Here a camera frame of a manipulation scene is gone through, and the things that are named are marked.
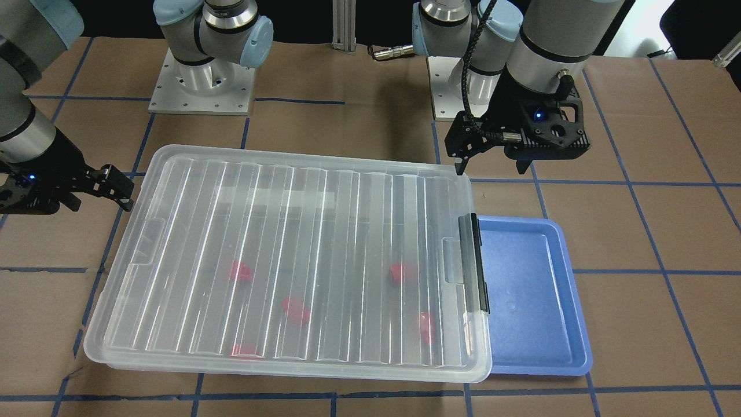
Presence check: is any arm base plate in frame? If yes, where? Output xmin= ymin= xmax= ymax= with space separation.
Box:
xmin=148 ymin=50 xmax=257 ymax=116
xmin=427 ymin=56 xmax=500 ymax=122

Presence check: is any red block upper middle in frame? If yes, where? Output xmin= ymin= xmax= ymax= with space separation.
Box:
xmin=229 ymin=261 xmax=254 ymax=283

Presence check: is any clear plastic storage box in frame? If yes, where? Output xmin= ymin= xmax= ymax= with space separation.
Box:
xmin=104 ymin=168 xmax=493 ymax=384

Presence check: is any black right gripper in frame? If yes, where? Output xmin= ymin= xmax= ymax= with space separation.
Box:
xmin=1 ymin=130 xmax=135 ymax=215

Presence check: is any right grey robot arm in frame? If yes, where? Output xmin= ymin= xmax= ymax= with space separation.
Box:
xmin=1 ymin=1 xmax=274 ymax=215

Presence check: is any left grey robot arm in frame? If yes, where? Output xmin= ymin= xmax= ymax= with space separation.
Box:
xmin=412 ymin=1 xmax=622 ymax=175

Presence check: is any red block front edge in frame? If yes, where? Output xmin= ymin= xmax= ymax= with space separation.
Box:
xmin=230 ymin=343 xmax=262 ymax=358

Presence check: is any clear plastic box lid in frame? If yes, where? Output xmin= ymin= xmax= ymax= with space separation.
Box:
xmin=83 ymin=144 xmax=476 ymax=372

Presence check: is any red block from tray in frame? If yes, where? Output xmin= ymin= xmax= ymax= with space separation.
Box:
xmin=389 ymin=263 xmax=416 ymax=287

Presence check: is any blue plastic tray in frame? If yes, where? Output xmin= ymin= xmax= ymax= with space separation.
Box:
xmin=479 ymin=216 xmax=593 ymax=377

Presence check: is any red block centre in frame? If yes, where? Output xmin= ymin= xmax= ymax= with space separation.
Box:
xmin=281 ymin=297 xmax=311 ymax=327

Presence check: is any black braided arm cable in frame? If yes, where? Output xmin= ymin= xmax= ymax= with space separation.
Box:
xmin=461 ymin=0 xmax=510 ymax=140

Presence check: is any aluminium frame post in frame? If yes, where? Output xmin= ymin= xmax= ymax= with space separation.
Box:
xmin=331 ymin=0 xmax=357 ymax=54

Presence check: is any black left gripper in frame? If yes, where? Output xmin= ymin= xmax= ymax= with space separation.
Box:
xmin=445 ymin=69 xmax=591 ymax=176

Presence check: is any red block near latch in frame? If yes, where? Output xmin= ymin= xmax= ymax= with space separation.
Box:
xmin=419 ymin=311 xmax=436 ymax=346

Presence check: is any silver cable connector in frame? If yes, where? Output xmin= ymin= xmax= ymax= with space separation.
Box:
xmin=367 ymin=45 xmax=415 ymax=63

